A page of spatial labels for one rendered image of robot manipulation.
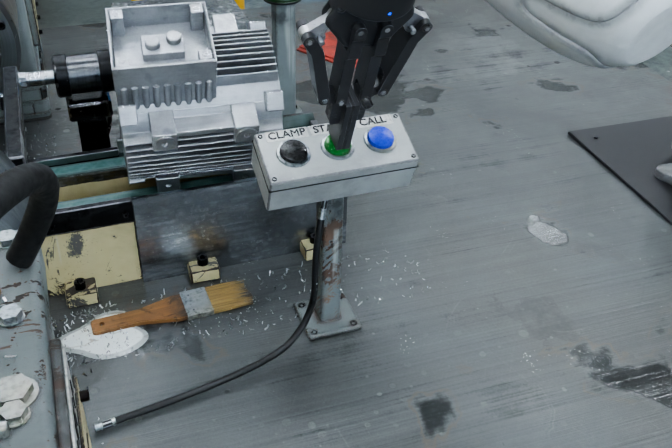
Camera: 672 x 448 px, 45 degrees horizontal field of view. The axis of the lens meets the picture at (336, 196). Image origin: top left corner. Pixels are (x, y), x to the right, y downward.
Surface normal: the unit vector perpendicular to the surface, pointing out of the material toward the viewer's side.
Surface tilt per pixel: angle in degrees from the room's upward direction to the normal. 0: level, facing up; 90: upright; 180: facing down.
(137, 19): 113
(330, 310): 90
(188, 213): 90
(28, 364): 0
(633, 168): 1
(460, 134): 0
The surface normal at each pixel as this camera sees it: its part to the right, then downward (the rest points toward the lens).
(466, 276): 0.02, -0.83
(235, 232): 0.33, 0.53
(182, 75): 0.22, 0.82
